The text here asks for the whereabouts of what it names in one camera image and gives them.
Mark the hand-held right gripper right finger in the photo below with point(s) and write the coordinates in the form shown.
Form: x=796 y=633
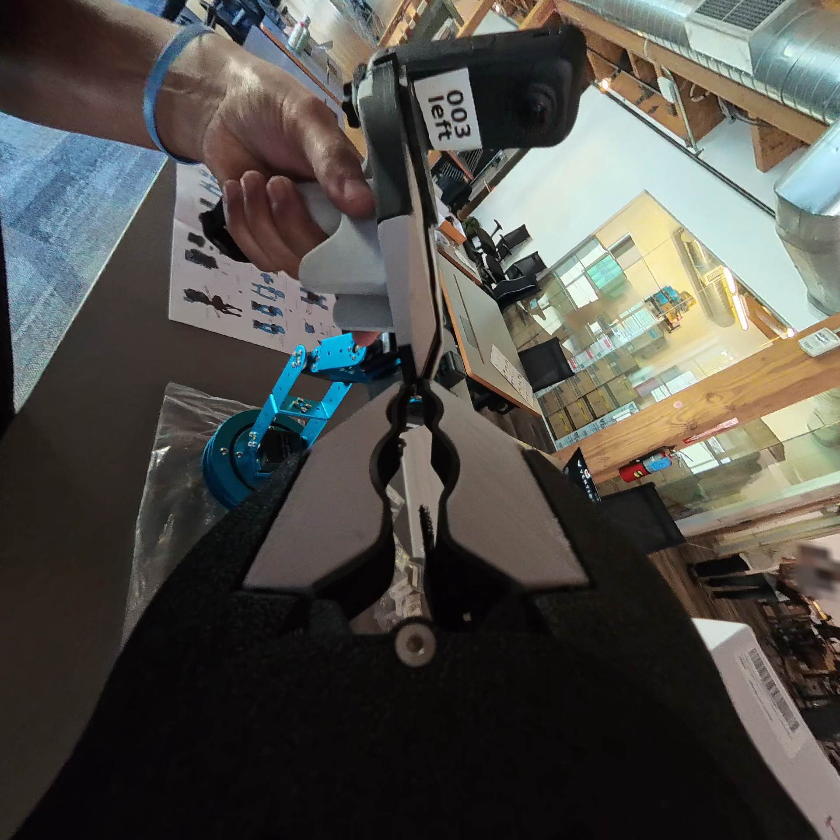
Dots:
x=512 y=525

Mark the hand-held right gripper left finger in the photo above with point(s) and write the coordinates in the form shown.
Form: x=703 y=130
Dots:
x=315 y=525

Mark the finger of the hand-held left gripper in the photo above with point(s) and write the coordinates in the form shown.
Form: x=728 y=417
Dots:
x=435 y=308
x=403 y=282

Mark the blue toy robot arm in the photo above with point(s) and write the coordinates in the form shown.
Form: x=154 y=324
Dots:
x=229 y=459

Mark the person's left forearm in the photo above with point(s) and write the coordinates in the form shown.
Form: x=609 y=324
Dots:
x=79 y=59

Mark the grey desk with orange edge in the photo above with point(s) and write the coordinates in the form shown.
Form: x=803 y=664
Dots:
x=308 y=52
x=485 y=321

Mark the dark grey desk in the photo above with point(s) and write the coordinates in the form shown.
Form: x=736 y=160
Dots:
x=79 y=459

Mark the person's left hand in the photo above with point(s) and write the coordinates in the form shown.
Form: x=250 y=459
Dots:
x=275 y=131

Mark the black power station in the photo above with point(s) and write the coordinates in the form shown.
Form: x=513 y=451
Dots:
x=451 y=369

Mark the black laptop with stickers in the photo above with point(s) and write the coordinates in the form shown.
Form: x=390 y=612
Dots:
x=581 y=476

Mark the green bag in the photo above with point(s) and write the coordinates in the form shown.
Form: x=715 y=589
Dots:
x=472 y=228

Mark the printed paper leaflet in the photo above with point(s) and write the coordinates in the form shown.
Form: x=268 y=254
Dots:
x=512 y=371

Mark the stack of cardboard boxes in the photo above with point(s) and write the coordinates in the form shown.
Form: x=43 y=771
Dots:
x=590 y=407

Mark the red fire extinguisher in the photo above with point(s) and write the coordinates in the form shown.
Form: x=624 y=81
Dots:
x=646 y=464

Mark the large clear plastic bag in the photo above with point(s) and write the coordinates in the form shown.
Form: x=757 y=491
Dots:
x=164 y=525

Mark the assembly instruction manual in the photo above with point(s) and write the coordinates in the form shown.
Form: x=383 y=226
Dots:
x=216 y=308

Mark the blue wristband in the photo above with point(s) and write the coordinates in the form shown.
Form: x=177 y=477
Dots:
x=154 y=111

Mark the person's black clothing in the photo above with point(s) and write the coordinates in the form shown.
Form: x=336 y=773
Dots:
x=5 y=328

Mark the silver ceiling duct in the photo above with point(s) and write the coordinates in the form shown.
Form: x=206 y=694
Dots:
x=787 y=39

